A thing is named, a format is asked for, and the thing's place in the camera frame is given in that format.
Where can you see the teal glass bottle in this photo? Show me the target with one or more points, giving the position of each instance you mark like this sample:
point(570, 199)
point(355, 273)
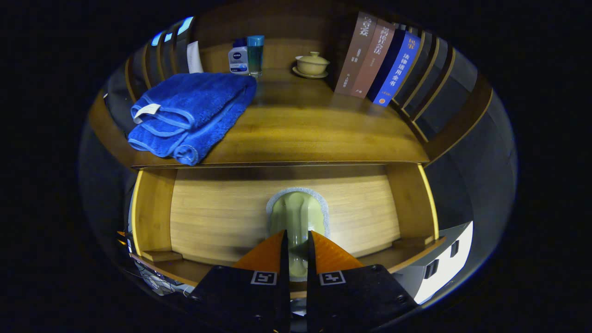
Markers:
point(255, 55)

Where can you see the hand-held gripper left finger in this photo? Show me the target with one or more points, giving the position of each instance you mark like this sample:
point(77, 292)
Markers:
point(285, 300)

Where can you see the blue folded towel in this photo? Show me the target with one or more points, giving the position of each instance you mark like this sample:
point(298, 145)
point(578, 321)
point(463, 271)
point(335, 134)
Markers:
point(194, 106)

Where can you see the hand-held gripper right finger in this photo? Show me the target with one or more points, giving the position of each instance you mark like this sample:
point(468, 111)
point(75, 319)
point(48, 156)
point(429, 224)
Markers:
point(311, 300)

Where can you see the wooden countertop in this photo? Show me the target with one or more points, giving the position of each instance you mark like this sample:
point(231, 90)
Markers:
point(300, 129)

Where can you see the white bottle with blue cap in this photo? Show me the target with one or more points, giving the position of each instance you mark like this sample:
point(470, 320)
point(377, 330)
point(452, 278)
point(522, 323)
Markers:
point(238, 60)

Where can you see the blue book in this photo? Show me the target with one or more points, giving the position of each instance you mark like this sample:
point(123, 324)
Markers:
point(398, 69)

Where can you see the white paper card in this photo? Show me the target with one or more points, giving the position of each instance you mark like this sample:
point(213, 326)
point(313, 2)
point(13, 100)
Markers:
point(194, 58)

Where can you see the beige saucer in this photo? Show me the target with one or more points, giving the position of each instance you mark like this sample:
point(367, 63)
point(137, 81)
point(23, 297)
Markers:
point(307, 76)

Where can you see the brown wooden drawer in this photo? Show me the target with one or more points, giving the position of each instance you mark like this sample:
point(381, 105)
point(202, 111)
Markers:
point(222, 217)

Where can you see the white side cabinet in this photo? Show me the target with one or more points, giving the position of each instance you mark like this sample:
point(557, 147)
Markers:
point(444, 263)

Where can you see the dark brown book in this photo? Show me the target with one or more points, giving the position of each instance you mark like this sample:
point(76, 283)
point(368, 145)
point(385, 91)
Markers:
point(358, 53)

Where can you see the reddish brown book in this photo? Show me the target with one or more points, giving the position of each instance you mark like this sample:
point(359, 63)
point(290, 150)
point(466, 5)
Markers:
point(375, 60)

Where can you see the beige lidded tea cup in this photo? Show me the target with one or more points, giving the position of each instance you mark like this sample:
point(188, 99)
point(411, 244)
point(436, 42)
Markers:
point(312, 63)

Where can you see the brown wooden cabinet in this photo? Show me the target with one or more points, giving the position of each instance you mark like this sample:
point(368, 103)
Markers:
point(462, 120)

